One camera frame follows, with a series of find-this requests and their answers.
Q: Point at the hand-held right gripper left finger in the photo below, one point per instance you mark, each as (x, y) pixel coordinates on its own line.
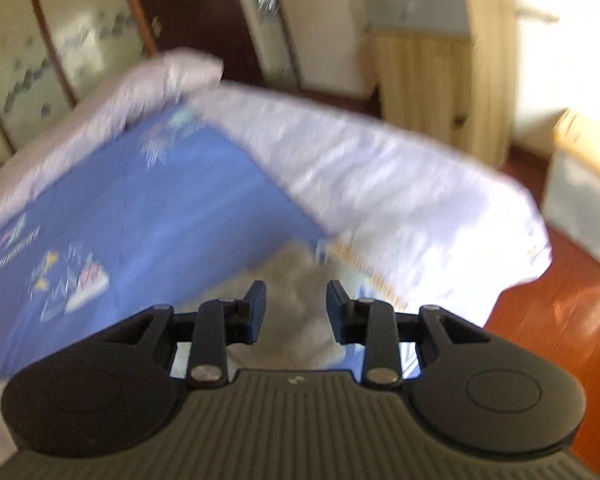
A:
(256, 310)

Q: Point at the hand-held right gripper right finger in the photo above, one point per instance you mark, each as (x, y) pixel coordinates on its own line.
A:
(336, 310)

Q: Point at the grey pants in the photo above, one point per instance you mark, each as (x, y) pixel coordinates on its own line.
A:
(295, 320)

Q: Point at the white bed cover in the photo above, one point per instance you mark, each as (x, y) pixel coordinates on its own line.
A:
(405, 195)

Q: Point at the blue printed bedsheet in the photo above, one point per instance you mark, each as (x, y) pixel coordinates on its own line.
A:
(155, 210)

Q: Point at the wooden cabinet grey top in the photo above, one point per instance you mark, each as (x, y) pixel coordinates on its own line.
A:
(430, 75)

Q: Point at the white box wooden top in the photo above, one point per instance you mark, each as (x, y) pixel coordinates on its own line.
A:
(585, 195)

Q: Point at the glass door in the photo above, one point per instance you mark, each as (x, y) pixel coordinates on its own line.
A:
(275, 30)

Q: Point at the dark wooden door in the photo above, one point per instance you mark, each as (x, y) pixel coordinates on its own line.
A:
(205, 25)

